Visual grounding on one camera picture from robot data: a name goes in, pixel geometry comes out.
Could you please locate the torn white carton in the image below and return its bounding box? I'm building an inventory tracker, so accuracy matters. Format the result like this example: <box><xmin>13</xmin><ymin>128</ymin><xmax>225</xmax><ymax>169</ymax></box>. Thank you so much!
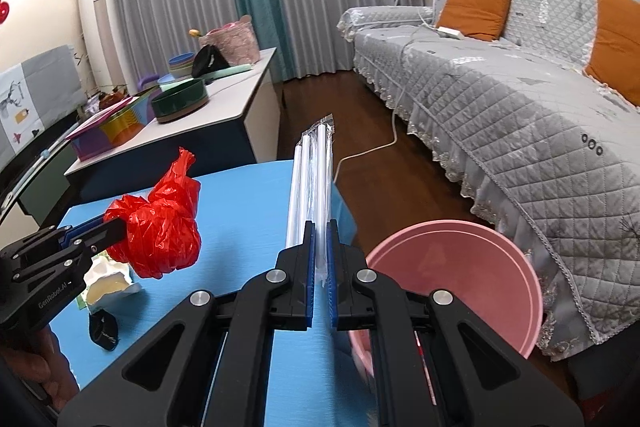
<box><xmin>82</xmin><ymin>254</ymin><xmax>144</xmax><ymax>309</ymax></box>

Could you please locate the white coffee table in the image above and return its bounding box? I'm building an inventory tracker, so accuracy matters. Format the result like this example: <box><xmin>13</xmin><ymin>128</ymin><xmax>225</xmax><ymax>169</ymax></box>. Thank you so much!
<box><xmin>63</xmin><ymin>47</ymin><xmax>281</xmax><ymax>204</ymax></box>

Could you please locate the red plastic bag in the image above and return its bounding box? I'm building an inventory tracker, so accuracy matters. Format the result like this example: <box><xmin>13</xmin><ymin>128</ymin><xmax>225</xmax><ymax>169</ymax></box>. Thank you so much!
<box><xmin>102</xmin><ymin>147</ymin><xmax>203</xmax><ymax>281</ymax></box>

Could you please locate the grey quilted sofa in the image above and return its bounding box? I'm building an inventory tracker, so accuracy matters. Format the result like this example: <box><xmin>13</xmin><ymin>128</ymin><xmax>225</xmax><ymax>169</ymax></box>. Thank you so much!
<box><xmin>336</xmin><ymin>0</ymin><xmax>640</xmax><ymax>361</ymax></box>

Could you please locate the dark television cabinet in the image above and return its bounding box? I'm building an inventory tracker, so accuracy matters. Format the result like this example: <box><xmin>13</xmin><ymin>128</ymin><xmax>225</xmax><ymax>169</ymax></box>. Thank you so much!
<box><xmin>0</xmin><ymin>107</ymin><xmax>82</xmax><ymax>229</ymax></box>

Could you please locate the colourful striped box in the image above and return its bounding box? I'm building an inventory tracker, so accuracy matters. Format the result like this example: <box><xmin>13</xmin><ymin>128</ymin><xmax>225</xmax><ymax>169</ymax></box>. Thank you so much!
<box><xmin>65</xmin><ymin>94</ymin><xmax>156</xmax><ymax>162</ymax></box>

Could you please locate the stack of coloured bowls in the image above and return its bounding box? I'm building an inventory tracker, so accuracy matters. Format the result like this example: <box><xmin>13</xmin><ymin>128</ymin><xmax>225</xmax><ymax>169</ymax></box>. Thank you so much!
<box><xmin>167</xmin><ymin>52</ymin><xmax>197</xmax><ymax>78</ymax></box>

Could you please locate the light green rolled mat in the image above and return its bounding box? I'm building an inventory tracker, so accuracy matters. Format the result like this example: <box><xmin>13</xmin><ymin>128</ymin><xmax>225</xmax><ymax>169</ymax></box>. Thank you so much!
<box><xmin>202</xmin><ymin>62</ymin><xmax>254</xmax><ymax>83</ymax></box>

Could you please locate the grey television dust cover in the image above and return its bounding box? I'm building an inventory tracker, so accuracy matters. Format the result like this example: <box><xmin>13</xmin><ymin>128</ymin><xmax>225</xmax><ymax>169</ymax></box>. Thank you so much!
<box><xmin>0</xmin><ymin>44</ymin><xmax>86</xmax><ymax>166</ymax></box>

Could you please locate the person's left hand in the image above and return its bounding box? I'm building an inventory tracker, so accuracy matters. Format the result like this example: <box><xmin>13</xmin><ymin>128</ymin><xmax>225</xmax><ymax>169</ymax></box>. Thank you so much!
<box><xmin>9</xmin><ymin>326</ymin><xmax>81</xmax><ymax>412</ymax></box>

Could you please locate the white standing air conditioner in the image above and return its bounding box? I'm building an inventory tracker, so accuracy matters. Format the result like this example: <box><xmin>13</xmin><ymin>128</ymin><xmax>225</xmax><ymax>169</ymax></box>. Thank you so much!
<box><xmin>77</xmin><ymin>0</ymin><xmax>126</xmax><ymax>90</ymax></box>

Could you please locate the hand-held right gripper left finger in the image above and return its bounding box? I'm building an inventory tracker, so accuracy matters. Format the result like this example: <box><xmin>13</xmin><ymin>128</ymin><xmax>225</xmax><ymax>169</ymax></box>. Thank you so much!
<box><xmin>57</xmin><ymin>219</ymin><xmax>317</xmax><ymax>427</ymax></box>

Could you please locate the pack of clear straws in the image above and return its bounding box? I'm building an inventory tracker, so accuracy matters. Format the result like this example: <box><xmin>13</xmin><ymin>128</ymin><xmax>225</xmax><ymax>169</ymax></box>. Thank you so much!
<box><xmin>284</xmin><ymin>112</ymin><xmax>336</xmax><ymax>333</ymax></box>

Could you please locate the dark green round bowl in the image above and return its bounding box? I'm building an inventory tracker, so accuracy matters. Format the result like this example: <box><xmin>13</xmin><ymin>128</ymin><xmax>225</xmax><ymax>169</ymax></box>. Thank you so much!
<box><xmin>150</xmin><ymin>78</ymin><xmax>210</xmax><ymax>124</ymax></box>

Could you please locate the small orange cushion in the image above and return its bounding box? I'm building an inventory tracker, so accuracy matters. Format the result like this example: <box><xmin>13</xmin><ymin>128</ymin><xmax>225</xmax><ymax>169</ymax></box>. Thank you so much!
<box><xmin>434</xmin><ymin>0</ymin><xmax>514</xmax><ymax>42</ymax></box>

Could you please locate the pink basket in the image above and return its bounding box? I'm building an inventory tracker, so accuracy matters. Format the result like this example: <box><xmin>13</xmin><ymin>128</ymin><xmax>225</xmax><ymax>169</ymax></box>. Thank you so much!
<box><xmin>198</xmin><ymin>14</ymin><xmax>261</xmax><ymax>67</ymax></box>

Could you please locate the black bag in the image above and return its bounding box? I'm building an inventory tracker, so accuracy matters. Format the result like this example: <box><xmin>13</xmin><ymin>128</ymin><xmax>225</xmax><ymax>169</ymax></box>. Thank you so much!
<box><xmin>190</xmin><ymin>44</ymin><xmax>232</xmax><ymax>80</ymax></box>

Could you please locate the white power cable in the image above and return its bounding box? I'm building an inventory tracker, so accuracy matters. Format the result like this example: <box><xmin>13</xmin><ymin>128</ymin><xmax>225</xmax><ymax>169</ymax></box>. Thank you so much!
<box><xmin>332</xmin><ymin>14</ymin><xmax>437</xmax><ymax>181</ymax></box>

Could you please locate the pink plastic bin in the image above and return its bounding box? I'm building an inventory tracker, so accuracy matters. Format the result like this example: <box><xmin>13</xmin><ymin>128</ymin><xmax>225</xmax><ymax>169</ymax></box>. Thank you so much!
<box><xmin>347</xmin><ymin>219</ymin><xmax>544</xmax><ymax>381</ymax></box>

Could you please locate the black strap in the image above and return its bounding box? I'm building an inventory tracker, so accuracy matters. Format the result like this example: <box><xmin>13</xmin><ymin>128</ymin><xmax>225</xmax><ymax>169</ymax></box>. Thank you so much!
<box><xmin>88</xmin><ymin>309</ymin><xmax>121</xmax><ymax>352</ymax></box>

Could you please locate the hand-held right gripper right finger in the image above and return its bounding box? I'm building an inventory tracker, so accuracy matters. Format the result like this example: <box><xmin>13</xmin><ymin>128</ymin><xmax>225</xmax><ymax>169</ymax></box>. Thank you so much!
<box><xmin>327</xmin><ymin>219</ymin><xmax>586</xmax><ymax>427</ymax></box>

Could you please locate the large orange cushion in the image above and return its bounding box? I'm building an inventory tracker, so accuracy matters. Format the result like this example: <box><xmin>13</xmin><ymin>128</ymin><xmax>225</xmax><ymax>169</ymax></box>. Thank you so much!
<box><xmin>582</xmin><ymin>0</ymin><xmax>640</xmax><ymax>108</ymax></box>

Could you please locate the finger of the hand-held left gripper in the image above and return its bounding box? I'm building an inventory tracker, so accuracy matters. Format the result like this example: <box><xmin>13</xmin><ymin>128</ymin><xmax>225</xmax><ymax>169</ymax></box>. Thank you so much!
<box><xmin>62</xmin><ymin>214</ymin><xmax>109</xmax><ymax>241</ymax></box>
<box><xmin>75</xmin><ymin>219</ymin><xmax>129</xmax><ymax>256</ymax></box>

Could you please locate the brown teapot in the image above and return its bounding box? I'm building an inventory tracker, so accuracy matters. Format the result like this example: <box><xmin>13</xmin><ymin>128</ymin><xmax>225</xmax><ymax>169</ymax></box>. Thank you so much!
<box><xmin>97</xmin><ymin>89</ymin><xmax>126</xmax><ymax>108</ymax></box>

